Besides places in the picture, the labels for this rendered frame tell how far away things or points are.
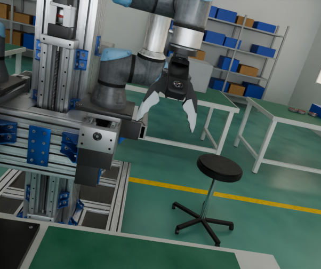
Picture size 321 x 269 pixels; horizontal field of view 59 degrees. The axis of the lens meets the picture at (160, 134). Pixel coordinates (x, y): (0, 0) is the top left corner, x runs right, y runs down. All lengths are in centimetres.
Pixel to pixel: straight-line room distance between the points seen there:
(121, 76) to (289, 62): 704
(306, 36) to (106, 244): 757
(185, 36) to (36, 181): 111
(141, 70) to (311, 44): 722
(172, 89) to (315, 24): 764
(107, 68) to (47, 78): 31
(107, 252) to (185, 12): 68
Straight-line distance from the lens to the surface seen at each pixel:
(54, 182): 150
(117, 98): 116
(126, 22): 710
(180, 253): 97
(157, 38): 114
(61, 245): 92
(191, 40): 67
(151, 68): 115
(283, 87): 808
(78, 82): 138
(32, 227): 95
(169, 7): 76
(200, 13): 67
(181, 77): 64
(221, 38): 676
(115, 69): 114
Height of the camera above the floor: 139
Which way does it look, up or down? 21 degrees down
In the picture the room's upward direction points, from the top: 14 degrees clockwise
